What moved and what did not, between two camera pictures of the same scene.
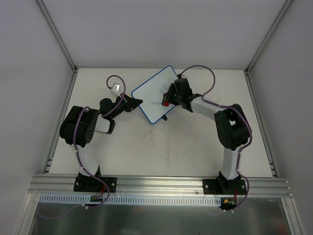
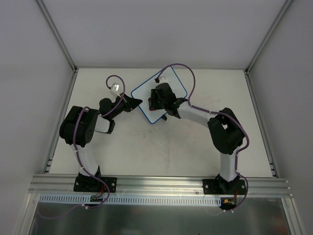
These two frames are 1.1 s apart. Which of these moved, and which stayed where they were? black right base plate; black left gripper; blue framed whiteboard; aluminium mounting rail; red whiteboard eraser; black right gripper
Moved: red whiteboard eraser; black right gripper
Stayed: blue framed whiteboard; black left gripper; aluminium mounting rail; black right base plate
